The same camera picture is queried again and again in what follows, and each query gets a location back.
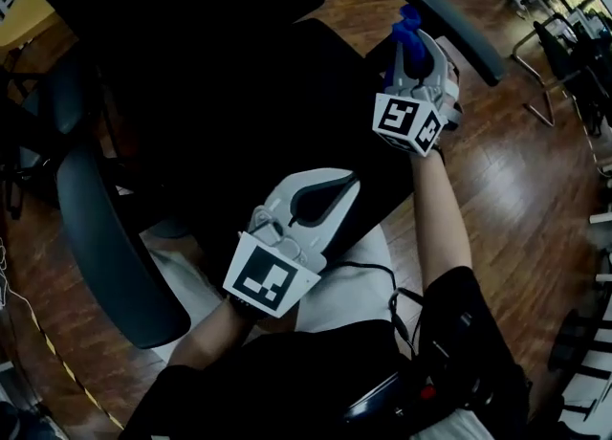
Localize white metal rack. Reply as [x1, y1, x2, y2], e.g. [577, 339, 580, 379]
[549, 208, 612, 425]

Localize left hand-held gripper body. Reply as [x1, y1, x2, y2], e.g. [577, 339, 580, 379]
[222, 198, 331, 319]

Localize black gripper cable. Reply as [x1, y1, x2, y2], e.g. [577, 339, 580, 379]
[328, 260, 422, 358]

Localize person wearing black headset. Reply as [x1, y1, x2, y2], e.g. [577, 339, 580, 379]
[121, 263, 535, 440]

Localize black monitor screen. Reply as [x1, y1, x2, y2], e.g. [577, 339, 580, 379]
[339, 365, 484, 434]

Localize black mesh office chair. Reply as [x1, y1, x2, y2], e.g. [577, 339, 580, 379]
[9, 0, 417, 248]

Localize person's right forearm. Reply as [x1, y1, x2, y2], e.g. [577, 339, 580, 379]
[409, 153, 475, 298]

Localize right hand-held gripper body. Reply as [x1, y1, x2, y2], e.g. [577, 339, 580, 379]
[371, 62, 465, 158]

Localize black thin-legged chair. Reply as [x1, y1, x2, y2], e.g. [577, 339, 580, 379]
[0, 57, 104, 222]

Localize grey plastic bag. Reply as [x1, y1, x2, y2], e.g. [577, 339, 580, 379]
[0, 399, 68, 440]

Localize round wooden table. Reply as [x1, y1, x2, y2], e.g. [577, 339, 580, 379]
[0, 0, 61, 50]

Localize person's white trousers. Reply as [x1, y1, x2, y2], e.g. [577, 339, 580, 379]
[145, 225, 493, 440]

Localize yellow black striped floor tape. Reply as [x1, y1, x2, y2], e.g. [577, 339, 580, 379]
[26, 311, 126, 430]

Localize person's left forearm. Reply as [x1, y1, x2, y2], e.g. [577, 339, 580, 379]
[166, 297, 254, 368]

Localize blue cloth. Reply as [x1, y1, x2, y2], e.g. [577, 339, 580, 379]
[390, 4, 427, 74]

